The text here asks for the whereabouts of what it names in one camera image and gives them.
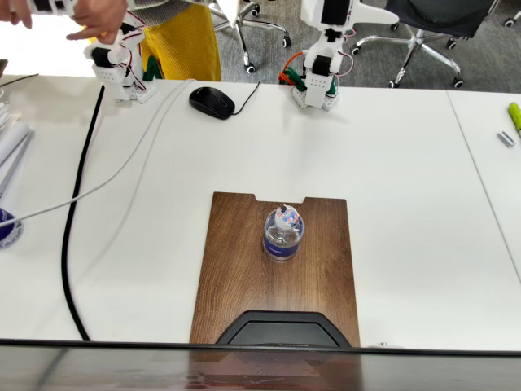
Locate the blue label water bottle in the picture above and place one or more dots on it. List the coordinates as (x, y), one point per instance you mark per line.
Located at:
(8, 232)
(281, 244)

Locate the white leader arm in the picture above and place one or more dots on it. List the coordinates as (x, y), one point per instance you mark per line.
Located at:
(112, 77)

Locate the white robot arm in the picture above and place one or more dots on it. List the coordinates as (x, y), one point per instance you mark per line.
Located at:
(317, 83)

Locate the person's left hand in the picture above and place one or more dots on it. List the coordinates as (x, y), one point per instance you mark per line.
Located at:
(102, 20)

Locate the person's right hand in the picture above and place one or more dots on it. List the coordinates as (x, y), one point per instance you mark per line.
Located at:
(12, 14)

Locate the black seat office chair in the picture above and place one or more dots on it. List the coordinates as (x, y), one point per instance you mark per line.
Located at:
(439, 16)

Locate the chrome base office chair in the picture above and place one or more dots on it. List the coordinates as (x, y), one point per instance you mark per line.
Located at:
(243, 40)

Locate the office chair caster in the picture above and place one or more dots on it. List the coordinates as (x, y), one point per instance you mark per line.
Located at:
(510, 21)

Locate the green marker pen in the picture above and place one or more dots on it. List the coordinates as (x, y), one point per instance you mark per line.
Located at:
(515, 118)

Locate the small grey clip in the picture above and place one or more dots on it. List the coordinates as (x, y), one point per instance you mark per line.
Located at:
(506, 139)

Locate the black computer mouse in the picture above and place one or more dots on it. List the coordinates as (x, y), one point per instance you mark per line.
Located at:
(211, 102)

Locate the yellow skirt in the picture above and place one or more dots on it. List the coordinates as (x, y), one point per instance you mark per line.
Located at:
(187, 49)

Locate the grey sweater torso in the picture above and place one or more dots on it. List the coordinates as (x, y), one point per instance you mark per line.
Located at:
(163, 8)

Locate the brown wooden board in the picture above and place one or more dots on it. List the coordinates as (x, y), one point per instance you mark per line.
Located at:
(236, 264)

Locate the black monitor stand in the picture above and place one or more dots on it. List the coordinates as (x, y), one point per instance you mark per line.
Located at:
(285, 330)

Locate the black monitor screen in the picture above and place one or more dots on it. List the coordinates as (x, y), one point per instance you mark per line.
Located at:
(81, 366)

